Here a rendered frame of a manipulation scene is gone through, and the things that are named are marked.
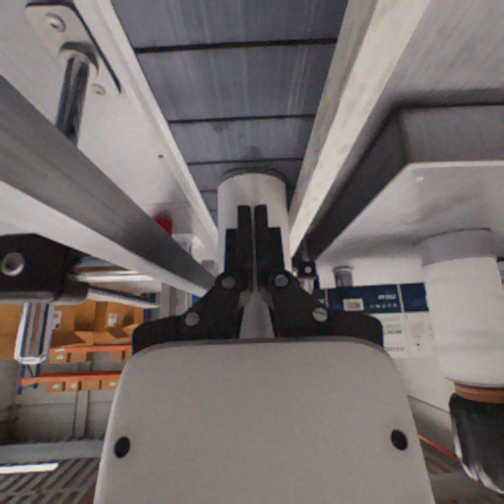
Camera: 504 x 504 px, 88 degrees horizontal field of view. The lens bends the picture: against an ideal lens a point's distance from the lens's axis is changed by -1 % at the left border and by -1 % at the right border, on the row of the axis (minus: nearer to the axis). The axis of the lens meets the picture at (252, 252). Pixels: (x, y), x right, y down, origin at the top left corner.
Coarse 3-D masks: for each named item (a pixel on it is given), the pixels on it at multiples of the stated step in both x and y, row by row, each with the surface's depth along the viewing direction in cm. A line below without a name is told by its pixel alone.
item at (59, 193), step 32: (0, 96) 3; (0, 128) 3; (32, 128) 4; (0, 160) 3; (32, 160) 4; (64, 160) 4; (0, 192) 3; (32, 192) 4; (64, 192) 4; (96, 192) 5; (32, 224) 5; (64, 224) 5; (96, 224) 5; (128, 224) 7; (96, 256) 7; (128, 256) 7; (160, 256) 9; (192, 288) 14
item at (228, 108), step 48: (144, 0) 8; (192, 0) 8; (240, 0) 8; (288, 0) 8; (336, 0) 9; (144, 48) 10; (192, 48) 10; (240, 48) 10; (288, 48) 10; (192, 96) 12; (240, 96) 12; (288, 96) 12; (192, 144) 15; (240, 144) 16; (288, 144) 16; (288, 192) 22
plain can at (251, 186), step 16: (224, 176) 19; (240, 176) 18; (256, 176) 18; (272, 176) 18; (224, 192) 18; (240, 192) 18; (256, 192) 17; (272, 192) 18; (224, 208) 18; (272, 208) 17; (224, 224) 18; (272, 224) 17; (224, 240) 18; (288, 240) 18; (288, 256) 18; (256, 288) 16; (256, 304) 16; (256, 320) 15; (240, 336) 15; (256, 336) 15; (272, 336) 15
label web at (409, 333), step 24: (336, 288) 57; (360, 288) 55; (384, 288) 55; (408, 288) 54; (360, 312) 54; (384, 312) 54; (408, 312) 53; (384, 336) 53; (408, 336) 52; (432, 336) 52
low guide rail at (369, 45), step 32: (352, 0) 7; (384, 0) 6; (416, 0) 6; (352, 32) 7; (384, 32) 6; (352, 64) 7; (384, 64) 7; (352, 96) 8; (320, 128) 11; (352, 128) 9; (320, 160) 11; (320, 192) 14; (288, 224) 22
